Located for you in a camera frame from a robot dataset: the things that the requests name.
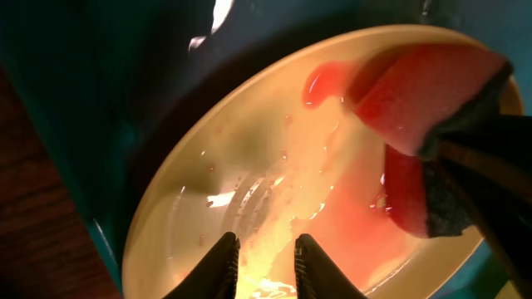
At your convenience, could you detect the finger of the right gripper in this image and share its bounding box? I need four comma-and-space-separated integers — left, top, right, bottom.
421, 115, 531, 298

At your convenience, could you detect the teal plastic serving tray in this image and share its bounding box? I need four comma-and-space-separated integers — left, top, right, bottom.
1, 0, 531, 283

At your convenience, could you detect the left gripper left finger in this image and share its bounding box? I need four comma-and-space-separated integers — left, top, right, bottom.
163, 232, 240, 299

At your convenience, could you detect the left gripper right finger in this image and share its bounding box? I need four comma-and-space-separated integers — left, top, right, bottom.
294, 233, 367, 299

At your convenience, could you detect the red sponge with dark scourer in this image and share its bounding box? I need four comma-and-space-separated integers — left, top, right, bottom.
346, 43, 513, 238

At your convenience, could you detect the yellow-green plate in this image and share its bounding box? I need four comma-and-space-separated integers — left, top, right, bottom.
121, 23, 525, 299

